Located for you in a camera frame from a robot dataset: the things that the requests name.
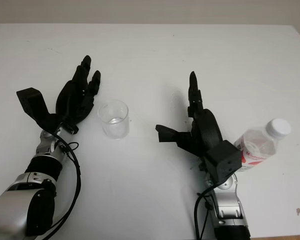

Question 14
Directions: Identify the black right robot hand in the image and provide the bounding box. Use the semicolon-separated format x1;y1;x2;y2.
155;71;227;161

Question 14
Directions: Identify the clear plastic water bottle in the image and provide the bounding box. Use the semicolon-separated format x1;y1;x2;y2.
233;118;292;173

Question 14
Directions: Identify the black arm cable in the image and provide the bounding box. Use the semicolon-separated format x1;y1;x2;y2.
49;129;82;236
194;182;217;240

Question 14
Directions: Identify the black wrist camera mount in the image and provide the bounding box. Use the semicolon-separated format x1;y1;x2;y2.
16;86;63;133
206;139;242;182

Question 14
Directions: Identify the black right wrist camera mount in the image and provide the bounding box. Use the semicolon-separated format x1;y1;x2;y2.
206;139;242;182

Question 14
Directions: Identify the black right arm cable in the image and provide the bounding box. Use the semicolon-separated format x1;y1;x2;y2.
194;182;217;240

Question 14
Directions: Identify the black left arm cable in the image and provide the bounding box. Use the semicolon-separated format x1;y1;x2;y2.
49;129;82;236

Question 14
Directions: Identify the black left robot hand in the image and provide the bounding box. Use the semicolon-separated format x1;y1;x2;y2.
55;55;102;135

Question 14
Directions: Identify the clear glass cup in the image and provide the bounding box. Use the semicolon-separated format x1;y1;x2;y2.
97;99;130;140

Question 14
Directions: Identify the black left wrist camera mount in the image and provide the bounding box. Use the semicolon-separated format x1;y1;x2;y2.
16;86;63;133

